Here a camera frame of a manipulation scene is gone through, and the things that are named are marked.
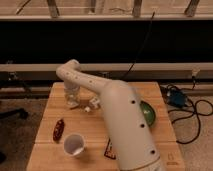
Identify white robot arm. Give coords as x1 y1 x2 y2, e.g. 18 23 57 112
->
56 60 166 171

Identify white sponge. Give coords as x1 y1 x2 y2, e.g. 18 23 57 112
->
67 98 80 109

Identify green ceramic bowl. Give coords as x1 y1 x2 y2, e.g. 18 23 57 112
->
140 101 156 127

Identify red snack bar wrapper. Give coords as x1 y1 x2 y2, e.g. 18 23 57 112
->
104 140 116 160

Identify white tube bottle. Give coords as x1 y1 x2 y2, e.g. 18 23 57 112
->
84 96 100 113

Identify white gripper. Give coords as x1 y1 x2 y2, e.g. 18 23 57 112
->
64 82 80 100

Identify black hanging cable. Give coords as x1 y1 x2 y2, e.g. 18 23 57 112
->
120 11 156 81

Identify dark red oblong object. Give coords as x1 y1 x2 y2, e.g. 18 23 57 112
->
53 119 65 142

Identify blue power adapter box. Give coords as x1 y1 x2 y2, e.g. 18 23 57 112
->
167 91 186 108

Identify black office chair base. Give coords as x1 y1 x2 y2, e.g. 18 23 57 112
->
0 108 28 119

